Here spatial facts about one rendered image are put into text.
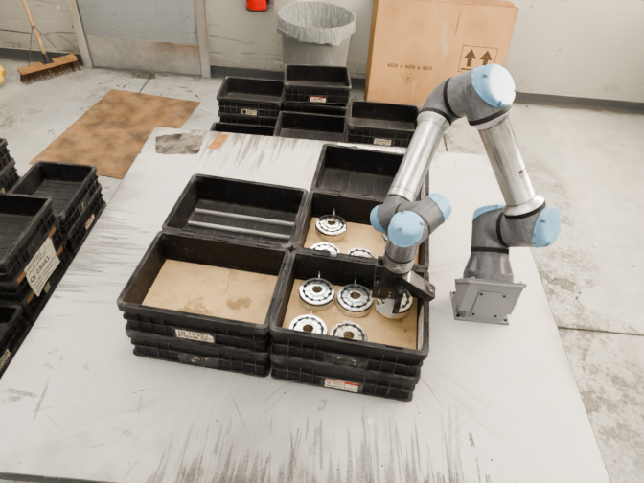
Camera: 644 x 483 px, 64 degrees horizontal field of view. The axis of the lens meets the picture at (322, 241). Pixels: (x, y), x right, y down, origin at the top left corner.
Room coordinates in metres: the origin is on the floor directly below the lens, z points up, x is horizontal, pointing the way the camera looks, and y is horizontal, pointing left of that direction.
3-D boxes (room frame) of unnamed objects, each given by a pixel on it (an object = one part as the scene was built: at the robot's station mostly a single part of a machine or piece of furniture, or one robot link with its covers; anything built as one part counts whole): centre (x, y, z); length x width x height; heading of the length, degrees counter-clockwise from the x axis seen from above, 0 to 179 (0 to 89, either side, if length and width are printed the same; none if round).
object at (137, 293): (0.96, 0.30, 0.87); 0.40 x 0.30 x 0.11; 84
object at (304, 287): (1.00, 0.00, 0.86); 0.10 x 0.10 x 0.01
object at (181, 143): (1.95, 0.67, 0.71); 0.22 x 0.19 x 0.01; 89
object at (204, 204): (1.26, 0.27, 0.87); 0.40 x 0.30 x 0.11; 84
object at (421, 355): (0.92, -0.10, 0.92); 0.40 x 0.30 x 0.02; 84
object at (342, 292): (0.98, -0.11, 0.86); 0.10 x 0.10 x 0.01
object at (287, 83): (2.99, 0.11, 0.37); 0.42 x 0.34 x 0.46; 89
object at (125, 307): (0.96, 0.30, 0.92); 0.40 x 0.30 x 0.02; 84
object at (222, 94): (2.99, 0.51, 0.31); 0.40 x 0.30 x 0.34; 89
